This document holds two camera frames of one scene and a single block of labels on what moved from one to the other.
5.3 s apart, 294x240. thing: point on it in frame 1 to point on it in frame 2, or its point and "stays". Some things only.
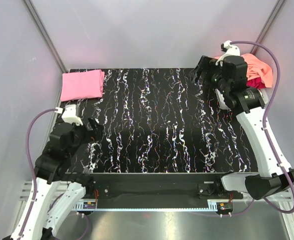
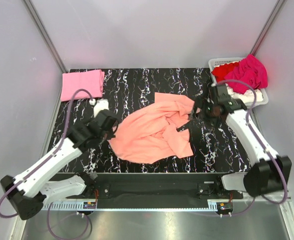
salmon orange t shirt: (256, 68) to (150, 134)
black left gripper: (96, 133) to (111, 134)
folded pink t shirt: (82, 85) stays
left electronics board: (89, 205) stays
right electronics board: (225, 207) stays
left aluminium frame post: (43, 31) stays
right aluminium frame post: (268, 25) stays
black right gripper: (206, 64) to (202, 102)
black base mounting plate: (121, 190) stays
